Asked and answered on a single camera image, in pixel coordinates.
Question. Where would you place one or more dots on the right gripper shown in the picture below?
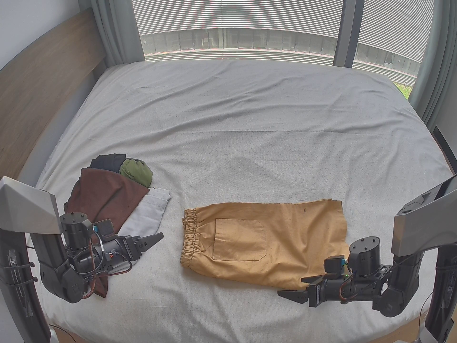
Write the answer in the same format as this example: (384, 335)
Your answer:
(326, 291)

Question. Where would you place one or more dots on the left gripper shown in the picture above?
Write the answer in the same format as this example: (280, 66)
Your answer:
(123, 249)

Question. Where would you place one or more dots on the tan shorts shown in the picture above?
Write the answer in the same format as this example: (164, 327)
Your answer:
(285, 241)

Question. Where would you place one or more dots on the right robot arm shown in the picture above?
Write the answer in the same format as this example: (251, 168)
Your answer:
(425, 220)

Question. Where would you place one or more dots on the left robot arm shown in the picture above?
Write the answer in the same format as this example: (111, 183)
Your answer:
(25, 205)

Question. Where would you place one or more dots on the bed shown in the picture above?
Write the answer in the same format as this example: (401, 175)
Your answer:
(250, 113)

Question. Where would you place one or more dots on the pale grey garment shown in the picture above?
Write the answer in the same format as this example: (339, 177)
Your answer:
(150, 213)

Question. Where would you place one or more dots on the brown garment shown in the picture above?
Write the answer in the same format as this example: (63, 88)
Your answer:
(107, 198)

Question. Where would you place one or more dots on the green garment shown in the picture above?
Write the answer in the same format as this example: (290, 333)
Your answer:
(137, 173)

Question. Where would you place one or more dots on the black garment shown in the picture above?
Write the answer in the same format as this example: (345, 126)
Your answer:
(105, 163)

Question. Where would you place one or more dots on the grey-green curtain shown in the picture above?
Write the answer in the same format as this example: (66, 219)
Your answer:
(110, 20)
(439, 48)

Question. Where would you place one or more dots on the window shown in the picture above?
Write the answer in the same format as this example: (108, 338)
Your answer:
(250, 13)

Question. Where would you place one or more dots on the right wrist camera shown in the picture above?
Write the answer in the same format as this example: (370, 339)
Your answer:
(335, 264)

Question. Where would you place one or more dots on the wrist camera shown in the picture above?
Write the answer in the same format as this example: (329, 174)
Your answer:
(104, 227)
(335, 264)

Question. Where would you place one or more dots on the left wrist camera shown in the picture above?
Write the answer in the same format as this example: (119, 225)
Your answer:
(104, 227)

